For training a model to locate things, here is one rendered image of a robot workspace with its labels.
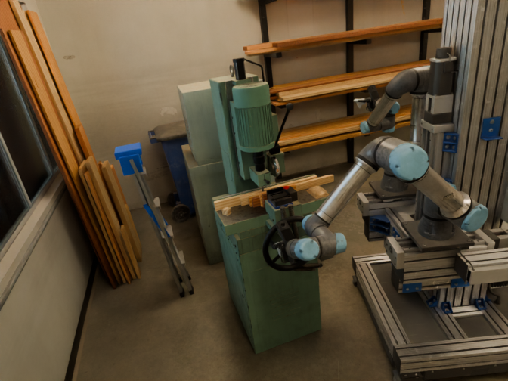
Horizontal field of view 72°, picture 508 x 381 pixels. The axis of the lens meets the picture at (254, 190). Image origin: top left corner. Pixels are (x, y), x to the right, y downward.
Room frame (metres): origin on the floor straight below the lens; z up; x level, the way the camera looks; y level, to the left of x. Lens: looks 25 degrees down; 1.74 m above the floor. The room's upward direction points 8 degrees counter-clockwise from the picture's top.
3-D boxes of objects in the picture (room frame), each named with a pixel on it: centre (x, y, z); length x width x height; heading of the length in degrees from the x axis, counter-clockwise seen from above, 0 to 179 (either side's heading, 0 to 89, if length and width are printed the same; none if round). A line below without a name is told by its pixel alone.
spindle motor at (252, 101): (1.71, -0.05, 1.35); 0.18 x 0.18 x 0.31
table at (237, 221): (1.62, -0.11, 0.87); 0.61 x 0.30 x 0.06; 106
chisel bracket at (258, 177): (1.73, -0.04, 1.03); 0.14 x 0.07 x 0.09; 16
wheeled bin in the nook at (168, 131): (3.51, 0.65, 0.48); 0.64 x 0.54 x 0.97; 105
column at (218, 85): (1.99, 0.03, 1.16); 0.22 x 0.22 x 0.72; 16
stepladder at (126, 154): (2.19, 0.70, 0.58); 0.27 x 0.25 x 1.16; 104
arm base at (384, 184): (1.81, -0.81, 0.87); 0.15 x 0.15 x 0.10
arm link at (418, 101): (1.84, -0.94, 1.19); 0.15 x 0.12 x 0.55; 102
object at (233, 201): (1.74, -0.07, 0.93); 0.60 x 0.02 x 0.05; 106
